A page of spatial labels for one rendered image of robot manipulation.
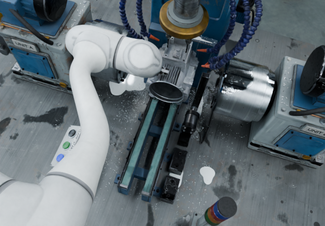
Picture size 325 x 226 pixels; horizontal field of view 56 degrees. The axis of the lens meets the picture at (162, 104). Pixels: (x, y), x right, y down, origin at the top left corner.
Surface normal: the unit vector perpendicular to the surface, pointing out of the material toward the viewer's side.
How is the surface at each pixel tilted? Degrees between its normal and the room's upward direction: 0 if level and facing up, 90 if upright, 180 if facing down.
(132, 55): 33
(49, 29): 0
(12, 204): 23
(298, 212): 0
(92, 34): 12
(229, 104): 70
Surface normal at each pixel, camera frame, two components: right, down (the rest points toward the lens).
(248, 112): -0.25, 0.66
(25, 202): 0.35, -0.72
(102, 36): 0.24, -0.56
